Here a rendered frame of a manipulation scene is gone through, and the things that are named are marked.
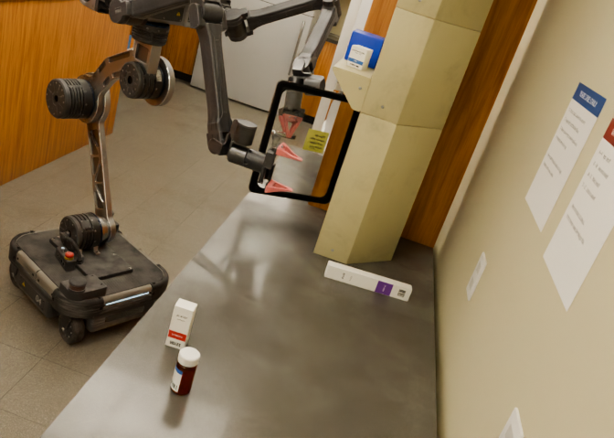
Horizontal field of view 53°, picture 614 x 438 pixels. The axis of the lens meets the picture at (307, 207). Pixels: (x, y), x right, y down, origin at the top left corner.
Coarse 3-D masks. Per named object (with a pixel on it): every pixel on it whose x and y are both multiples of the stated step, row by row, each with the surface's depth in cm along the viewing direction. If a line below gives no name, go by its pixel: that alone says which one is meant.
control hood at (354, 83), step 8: (336, 64) 176; (344, 64) 180; (336, 72) 172; (344, 72) 172; (352, 72) 172; (360, 72) 175; (368, 72) 179; (344, 80) 172; (352, 80) 172; (360, 80) 172; (368, 80) 171; (344, 88) 173; (352, 88) 173; (360, 88) 172; (352, 96) 174; (360, 96) 173; (352, 104) 174; (360, 104) 174
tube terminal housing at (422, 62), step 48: (384, 48) 167; (432, 48) 167; (384, 96) 172; (432, 96) 176; (384, 144) 177; (432, 144) 187; (336, 192) 184; (384, 192) 185; (336, 240) 190; (384, 240) 197
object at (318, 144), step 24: (288, 96) 196; (312, 96) 199; (288, 120) 200; (312, 120) 202; (336, 120) 205; (288, 144) 204; (312, 144) 206; (336, 144) 209; (288, 168) 208; (312, 168) 211; (312, 192) 215
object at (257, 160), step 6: (252, 150) 174; (270, 150) 172; (246, 156) 173; (252, 156) 173; (258, 156) 173; (264, 156) 174; (246, 162) 174; (252, 162) 173; (258, 162) 173; (264, 162) 172; (252, 168) 175; (258, 168) 174; (264, 168) 173; (264, 174) 174
